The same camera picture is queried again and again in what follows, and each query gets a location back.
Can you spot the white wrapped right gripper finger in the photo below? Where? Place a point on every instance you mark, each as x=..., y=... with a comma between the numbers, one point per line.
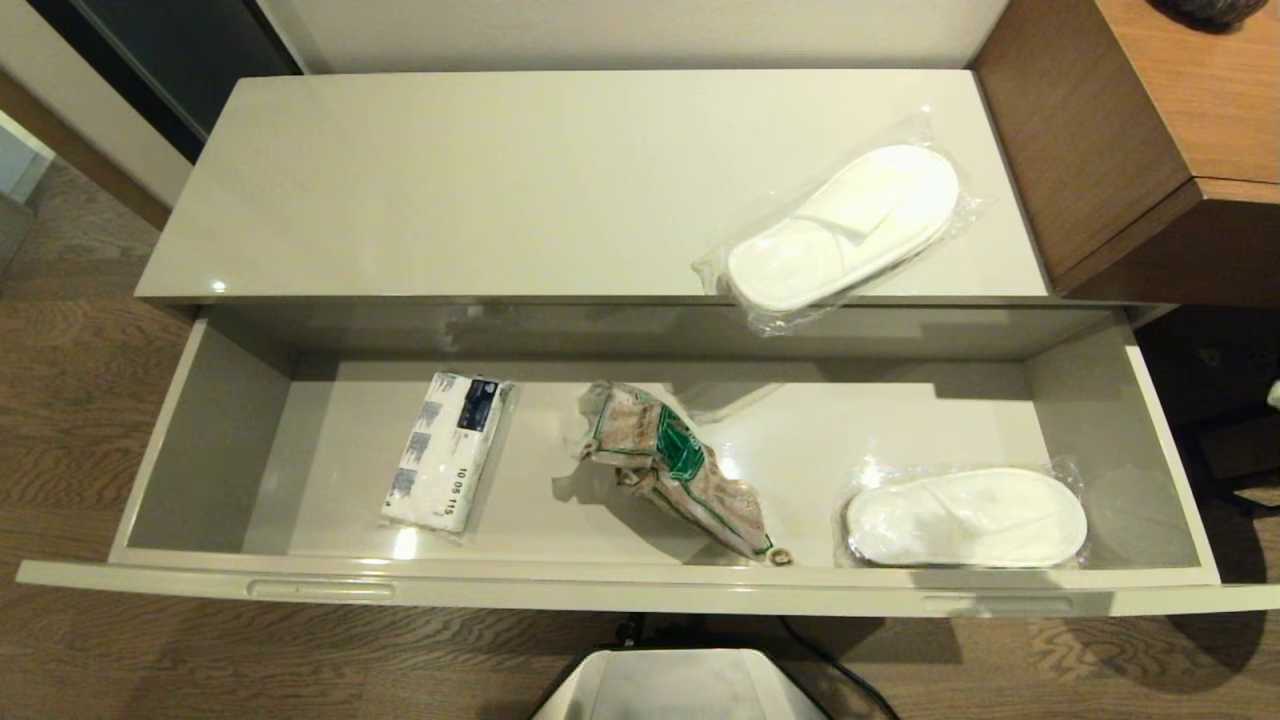
x=1275, y=395

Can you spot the white slippers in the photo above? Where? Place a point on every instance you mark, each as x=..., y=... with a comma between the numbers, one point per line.
x=845, y=230
x=980, y=520

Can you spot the green brown snack bag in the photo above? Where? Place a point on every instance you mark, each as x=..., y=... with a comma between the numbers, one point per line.
x=680, y=460

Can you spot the glossy white cabinet drawer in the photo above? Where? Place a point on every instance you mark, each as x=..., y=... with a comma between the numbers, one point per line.
x=600, y=480

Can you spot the silver and black robot base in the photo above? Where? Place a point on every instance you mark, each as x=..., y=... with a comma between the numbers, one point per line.
x=680, y=690

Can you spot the brown wooden side cabinet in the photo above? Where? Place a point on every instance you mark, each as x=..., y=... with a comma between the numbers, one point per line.
x=1100, y=120

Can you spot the dark round vase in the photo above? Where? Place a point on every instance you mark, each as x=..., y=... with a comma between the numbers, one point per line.
x=1210, y=8

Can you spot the glossy white low cabinet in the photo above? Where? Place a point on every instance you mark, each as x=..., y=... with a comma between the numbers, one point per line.
x=500, y=180

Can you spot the white blue tissue pack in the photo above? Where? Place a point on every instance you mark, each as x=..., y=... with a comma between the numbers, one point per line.
x=445, y=460

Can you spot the dark glass door panel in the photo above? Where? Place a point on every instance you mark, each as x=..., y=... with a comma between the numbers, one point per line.
x=170, y=60

